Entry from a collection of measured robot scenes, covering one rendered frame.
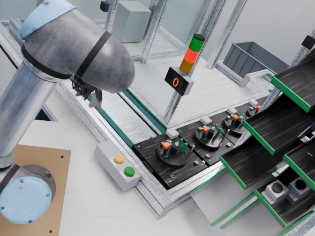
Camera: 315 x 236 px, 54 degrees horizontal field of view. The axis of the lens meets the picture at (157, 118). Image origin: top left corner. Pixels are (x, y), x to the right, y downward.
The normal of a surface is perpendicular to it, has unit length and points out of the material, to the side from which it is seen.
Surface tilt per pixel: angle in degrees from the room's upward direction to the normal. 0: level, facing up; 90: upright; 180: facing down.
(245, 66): 90
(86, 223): 0
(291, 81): 25
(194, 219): 0
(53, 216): 44
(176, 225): 0
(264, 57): 90
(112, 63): 64
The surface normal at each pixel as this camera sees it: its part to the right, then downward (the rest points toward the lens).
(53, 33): 0.06, 0.33
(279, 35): 0.22, 0.66
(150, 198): -0.71, 0.22
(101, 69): 0.20, 0.49
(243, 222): -0.34, -0.45
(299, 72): -0.05, -0.63
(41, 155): 0.34, -0.07
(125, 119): 0.33, -0.74
